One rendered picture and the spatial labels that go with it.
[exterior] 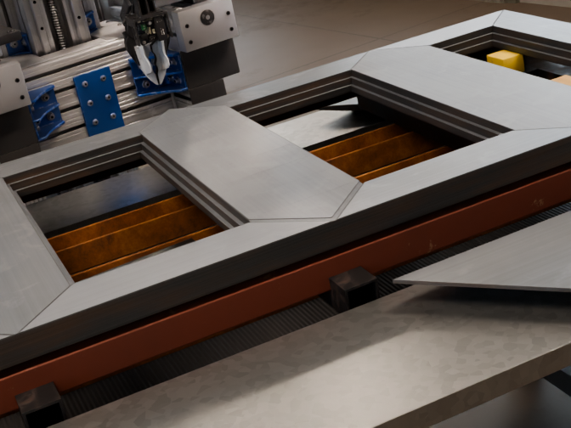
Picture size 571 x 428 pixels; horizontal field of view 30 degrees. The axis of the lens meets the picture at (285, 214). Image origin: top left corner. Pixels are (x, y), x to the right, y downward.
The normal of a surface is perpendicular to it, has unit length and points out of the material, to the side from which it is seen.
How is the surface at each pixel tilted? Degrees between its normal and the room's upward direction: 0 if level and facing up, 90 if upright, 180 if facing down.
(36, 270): 0
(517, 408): 0
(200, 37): 90
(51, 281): 0
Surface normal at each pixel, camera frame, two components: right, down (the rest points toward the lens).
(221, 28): 0.52, 0.24
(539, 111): -0.19, -0.90
